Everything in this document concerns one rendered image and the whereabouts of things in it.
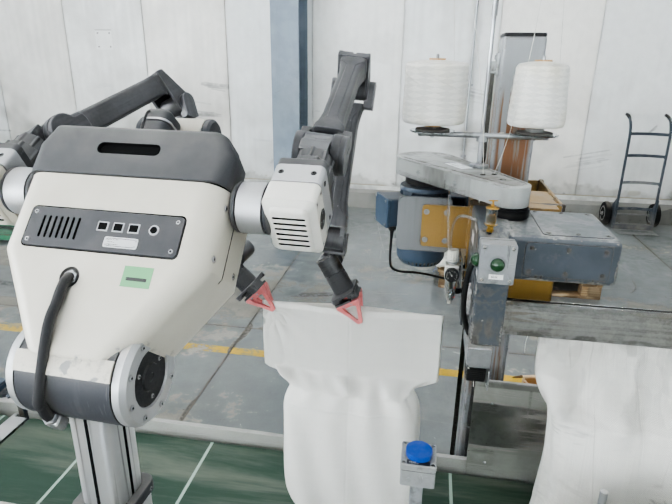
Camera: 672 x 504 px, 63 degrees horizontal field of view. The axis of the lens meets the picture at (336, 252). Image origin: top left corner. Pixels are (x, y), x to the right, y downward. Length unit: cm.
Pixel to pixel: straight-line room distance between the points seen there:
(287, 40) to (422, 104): 470
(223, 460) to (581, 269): 134
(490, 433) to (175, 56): 590
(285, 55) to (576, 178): 345
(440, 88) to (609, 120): 527
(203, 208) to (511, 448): 139
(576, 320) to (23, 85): 739
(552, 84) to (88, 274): 111
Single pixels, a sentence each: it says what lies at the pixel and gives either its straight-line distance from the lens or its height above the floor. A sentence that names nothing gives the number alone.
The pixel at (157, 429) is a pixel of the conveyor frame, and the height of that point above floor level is 38.
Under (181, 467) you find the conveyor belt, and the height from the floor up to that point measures 38.
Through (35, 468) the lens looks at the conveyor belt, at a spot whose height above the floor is 38.
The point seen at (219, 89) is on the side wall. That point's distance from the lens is 680.
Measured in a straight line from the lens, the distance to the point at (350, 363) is 155.
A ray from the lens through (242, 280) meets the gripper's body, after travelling 150.
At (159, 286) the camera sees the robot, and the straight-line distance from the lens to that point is 88.
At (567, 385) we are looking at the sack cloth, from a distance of 157.
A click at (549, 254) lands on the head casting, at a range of 125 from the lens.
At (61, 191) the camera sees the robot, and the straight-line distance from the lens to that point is 105.
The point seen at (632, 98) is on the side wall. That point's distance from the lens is 666.
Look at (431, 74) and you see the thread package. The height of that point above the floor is 165.
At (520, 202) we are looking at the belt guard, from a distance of 133.
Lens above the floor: 169
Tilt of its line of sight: 20 degrees down
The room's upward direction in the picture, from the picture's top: 1 degrees clockwise
